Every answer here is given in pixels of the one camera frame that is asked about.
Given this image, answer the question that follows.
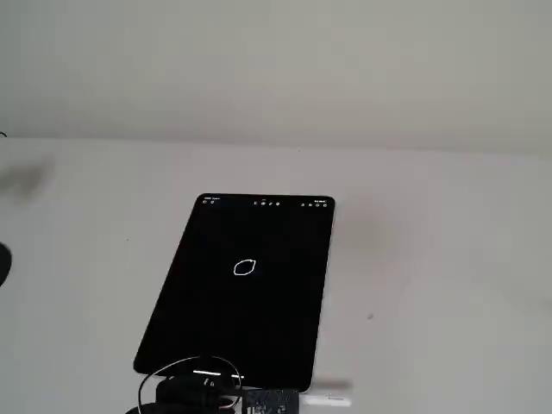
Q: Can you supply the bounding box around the black screen silver tablet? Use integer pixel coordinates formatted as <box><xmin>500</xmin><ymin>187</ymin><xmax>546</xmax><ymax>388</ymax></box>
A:
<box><xmin>132</xmin><ymin>193</ymin><xmax>336</xmax><ymax>393</ymax></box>

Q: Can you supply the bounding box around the white stylus pencil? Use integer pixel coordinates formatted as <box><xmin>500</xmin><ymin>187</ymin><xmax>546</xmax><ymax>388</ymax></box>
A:
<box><xmin>298</xmin><ymin>391</ymin><xmax>353</xmax><ymax>409</ymax></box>

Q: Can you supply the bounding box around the black rounded object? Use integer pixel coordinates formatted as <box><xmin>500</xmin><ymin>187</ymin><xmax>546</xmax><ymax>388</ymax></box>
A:
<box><xmin>0</xmin><ymin>241</ymin><xmax>13</xmax><ymax>289</ymax></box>

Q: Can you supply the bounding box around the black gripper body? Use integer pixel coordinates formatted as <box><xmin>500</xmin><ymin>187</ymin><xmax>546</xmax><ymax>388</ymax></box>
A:
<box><xmin>154</xmin><ymin>373</ymin><xmax>243</xmax><ymax>414</ymax></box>

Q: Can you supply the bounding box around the blue camera circuit board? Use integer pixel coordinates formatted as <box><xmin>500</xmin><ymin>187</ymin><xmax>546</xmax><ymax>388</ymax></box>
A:
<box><xmin>240</xmin><ymin>389</ymin><xmax>300</xmax><ymax>414</ymax></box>

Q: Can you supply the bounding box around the thin black looped cable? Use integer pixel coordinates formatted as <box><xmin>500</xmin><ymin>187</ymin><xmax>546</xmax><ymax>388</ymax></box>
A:
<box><xmin>137</xmin><ymin>355</ymin><xmax>245</xmax><ymax>414</ymax></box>

